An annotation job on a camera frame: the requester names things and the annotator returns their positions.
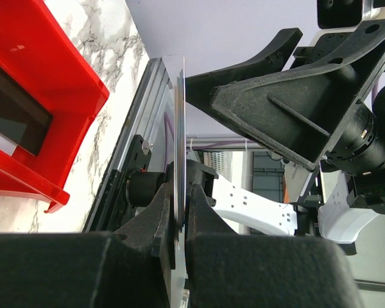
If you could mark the stack of credit cards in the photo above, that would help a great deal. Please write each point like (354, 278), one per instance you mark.
(177, 62)

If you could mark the aluminium frame rail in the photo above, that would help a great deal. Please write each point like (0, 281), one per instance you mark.
(152, 102)

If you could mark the red plastic bin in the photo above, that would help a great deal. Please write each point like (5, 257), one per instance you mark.
(49, 97)

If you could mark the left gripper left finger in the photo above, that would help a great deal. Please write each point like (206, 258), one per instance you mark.
(130, 267)

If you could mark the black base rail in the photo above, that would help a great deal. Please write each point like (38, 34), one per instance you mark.
(131, 186)

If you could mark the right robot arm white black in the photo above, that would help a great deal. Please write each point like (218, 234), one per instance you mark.
(335, 219)

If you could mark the white magnetic stripe card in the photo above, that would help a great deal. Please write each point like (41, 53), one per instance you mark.
(7, 146)

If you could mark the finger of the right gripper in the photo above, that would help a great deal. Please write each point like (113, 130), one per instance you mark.
(301, 113)
(272, 59)

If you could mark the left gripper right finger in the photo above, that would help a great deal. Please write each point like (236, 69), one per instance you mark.
(226, 269)

